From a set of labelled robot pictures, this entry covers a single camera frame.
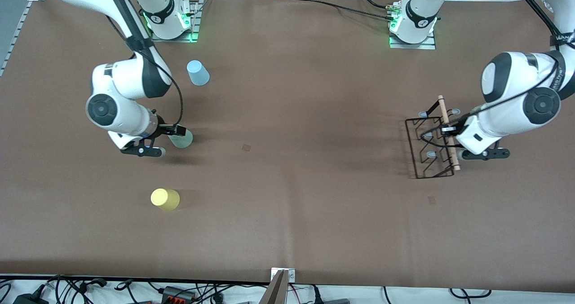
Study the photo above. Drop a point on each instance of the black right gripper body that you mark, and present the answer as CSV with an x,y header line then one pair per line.
x,y
165,129

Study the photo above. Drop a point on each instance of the mint green plastic cup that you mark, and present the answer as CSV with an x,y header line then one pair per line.
x,y
184,140

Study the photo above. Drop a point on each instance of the yellow plastic cup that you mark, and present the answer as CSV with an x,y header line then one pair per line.
x,y
165,199

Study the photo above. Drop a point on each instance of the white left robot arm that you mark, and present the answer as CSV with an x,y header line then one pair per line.
x,y
512,70

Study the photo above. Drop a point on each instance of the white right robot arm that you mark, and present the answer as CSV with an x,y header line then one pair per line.
x,y
126,77

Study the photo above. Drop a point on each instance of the light blue plastic cup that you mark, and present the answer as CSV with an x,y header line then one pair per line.
x,y
197,72

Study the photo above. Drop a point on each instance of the black box with orange connectors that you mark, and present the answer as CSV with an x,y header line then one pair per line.
x,y
177,294

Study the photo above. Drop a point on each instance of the black power adapter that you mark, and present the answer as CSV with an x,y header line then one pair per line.
x,y
29,299

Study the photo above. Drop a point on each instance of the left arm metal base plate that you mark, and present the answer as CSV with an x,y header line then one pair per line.
x,y
426,46

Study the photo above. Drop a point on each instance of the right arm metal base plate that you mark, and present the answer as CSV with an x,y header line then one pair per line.
x,y
179,39

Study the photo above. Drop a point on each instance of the aluminium side rail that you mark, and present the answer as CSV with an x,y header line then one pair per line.
x,y
18,30

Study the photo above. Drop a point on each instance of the metal camera post bracket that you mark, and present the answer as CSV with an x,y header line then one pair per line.
x,y
278,290

